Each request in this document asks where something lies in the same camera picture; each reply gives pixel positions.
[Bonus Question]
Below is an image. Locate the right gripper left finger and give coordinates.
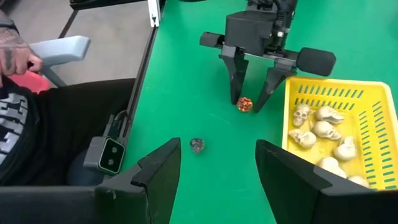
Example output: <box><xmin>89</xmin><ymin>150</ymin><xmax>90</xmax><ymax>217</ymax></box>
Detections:
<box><xmin>0</xmin><ymin>137</ymin><xmax>182</xmax><ymax>224</ymax></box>

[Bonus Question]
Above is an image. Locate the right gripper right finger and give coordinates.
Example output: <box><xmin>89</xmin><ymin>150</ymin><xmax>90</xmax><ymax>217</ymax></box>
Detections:
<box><xmin>255</xmin><ymin>139</ymin><xmax>398</xmax><ymax>224</ymax></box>

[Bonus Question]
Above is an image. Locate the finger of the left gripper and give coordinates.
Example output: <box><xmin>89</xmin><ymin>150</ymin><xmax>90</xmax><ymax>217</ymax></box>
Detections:
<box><xmin>218</xmin><ymin>45</ymin><xmax>250</xmax><ymax>106</ymax></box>
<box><xmin>254</xmin><ymin>58</ymin><xmax>297</xmax><ymax>113</ymax></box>

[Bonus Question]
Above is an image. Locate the orange translucent pumpkin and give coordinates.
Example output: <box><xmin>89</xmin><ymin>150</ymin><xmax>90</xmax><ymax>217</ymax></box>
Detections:
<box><xmin>236</xmin><ymin>96</ymin><xmax>254</xmax><ymax>113</ymax></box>

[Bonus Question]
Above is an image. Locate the white plastic skull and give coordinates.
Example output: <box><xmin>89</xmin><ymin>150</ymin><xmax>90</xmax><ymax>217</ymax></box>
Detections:
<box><xmin>288</xmin><ymin>129</ymin><xmax>318</xmax><ymax>149</ymax></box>
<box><xmin>347</xmin><ymin>175</ymin><xmax>371</xmax><ymax>189</ymax></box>
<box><xmin>312</xmin><ymin>120</ymin><xmax>343</xmax><ymax>141</ymax></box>
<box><xmin>292</xmin><ymin>103</ymin><xmax>313</xmax><ymax>128</ymax></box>
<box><xmin>316</xmin><ymin>156</ymin><xmax>348</xmax><ymax>179</ymax></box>
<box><xmin>316</xmin><ymin>105</ymin><xmax>345</xmax><ymax>124</ymax></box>
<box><xmin>333</xmin><ymin>136</ymin><xmax>358</xmax><ymax>162</ymax></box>

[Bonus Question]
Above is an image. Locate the yellow plastic basket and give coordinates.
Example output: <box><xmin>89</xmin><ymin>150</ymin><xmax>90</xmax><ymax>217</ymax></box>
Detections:
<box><xmin>281</xmin><ymin>76</ymin><xmax>398</xmax><ymax>191</ymax></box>

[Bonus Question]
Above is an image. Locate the translucent grey skull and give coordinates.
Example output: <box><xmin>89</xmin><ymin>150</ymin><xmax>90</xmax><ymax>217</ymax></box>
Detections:
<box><xmin>189</xmin><ymin>138</ymin><xmax>206</xmax><ymax>154</ymax></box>

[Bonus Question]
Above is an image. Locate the person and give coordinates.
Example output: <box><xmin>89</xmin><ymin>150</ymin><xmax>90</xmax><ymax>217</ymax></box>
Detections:
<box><xmin>0</xmin><ymin>9</ymin><xmax>136</xmax><ymax>187</ymax></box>

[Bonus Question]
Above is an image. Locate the red seat cushion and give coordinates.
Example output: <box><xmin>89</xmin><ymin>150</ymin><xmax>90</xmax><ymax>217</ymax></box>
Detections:
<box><xmin>7</xmin><ymin>70</ymin><xmax>52</xmax><ymax>94</ymax></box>

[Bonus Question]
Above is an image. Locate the grey chair armrest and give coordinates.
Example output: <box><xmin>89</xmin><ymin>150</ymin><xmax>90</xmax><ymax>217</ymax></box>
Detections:
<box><xmin>28</xmin><ymin>35</ymin><xmax>91</xmax><ymax>88</ymax></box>

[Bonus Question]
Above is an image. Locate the person's hand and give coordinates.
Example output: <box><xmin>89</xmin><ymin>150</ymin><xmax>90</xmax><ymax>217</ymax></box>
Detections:
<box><xmin>0</xmin><ymin>26</ymin><xmax>44</xmax><ymax>86</ymax></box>

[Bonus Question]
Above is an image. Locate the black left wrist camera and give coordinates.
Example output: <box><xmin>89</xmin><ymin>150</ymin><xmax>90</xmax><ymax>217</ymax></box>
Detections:
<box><xmin>224</xmin><ymin>10</ymin><xmax>279</xmax><ymax>56</ymax></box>

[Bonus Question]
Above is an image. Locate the grey table-level camera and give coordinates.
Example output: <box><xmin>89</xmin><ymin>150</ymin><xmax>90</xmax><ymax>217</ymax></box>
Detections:
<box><xmin>83</xmin><ymin>136</ymin><xmax>126</xmax><ymax>175</ymax></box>

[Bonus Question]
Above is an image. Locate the black table edge frame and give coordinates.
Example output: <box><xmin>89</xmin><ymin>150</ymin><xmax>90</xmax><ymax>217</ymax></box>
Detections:
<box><xmin>70</xmin><ymin>0</ymin><xmax>167</xmax><ymax>141</ymax></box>

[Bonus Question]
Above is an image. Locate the white corner bracket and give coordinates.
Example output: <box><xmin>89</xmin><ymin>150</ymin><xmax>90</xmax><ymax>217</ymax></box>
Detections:
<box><xmin>147</xmin><ymin>0</ymin><xmax>162</xmax><ymax>28</ymax></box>

